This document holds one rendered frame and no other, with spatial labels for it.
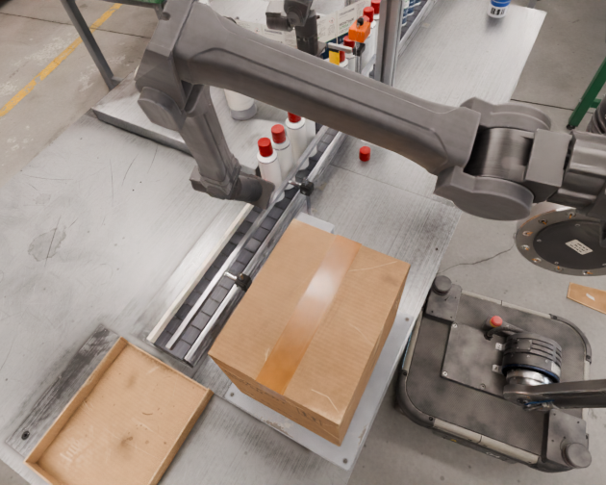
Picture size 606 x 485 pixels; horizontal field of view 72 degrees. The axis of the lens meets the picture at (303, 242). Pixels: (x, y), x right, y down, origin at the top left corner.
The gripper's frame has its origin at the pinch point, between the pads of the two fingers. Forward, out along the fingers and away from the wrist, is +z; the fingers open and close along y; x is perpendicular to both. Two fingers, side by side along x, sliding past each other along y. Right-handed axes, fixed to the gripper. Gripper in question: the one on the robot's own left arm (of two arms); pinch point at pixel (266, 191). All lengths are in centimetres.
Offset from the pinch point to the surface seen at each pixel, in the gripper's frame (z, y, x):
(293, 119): -0.6, -0.8, -19.6
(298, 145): 5.5, -1.9, -14.2
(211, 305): -14.8, -2.5, 28.6
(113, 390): -27, 8, 52
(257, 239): -2.1, -2.7, 12.0
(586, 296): 112, -112, 1
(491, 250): 118, -69, -3
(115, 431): -31, 2, 57
